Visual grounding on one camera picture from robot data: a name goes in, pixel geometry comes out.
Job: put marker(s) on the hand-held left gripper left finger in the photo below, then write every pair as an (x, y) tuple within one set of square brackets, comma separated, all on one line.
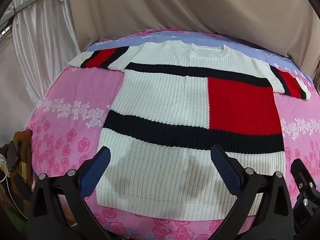
[(93, 172)]

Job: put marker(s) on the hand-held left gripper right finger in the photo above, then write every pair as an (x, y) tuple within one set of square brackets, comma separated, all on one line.
[(223, 167)]

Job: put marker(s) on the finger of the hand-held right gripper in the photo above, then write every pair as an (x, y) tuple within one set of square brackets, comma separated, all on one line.
[(303, 177)]

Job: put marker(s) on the white red black knit sweater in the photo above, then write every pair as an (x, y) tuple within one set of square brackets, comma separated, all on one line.
[(162, 100)]

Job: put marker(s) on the pink floral blanket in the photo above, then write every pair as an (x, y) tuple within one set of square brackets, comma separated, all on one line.
[(75, 105)]

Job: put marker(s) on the brown clothing pile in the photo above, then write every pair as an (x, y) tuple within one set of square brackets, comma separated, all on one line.
[(22, 155)]

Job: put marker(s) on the dark phone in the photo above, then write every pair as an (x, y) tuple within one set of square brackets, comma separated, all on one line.
[(12, 156)]

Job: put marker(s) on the white satin curtain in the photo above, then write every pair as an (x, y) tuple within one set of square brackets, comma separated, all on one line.
[(42, 30)]

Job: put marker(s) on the beige draped cloth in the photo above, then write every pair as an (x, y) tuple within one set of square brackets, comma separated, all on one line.
[(175, 5)]

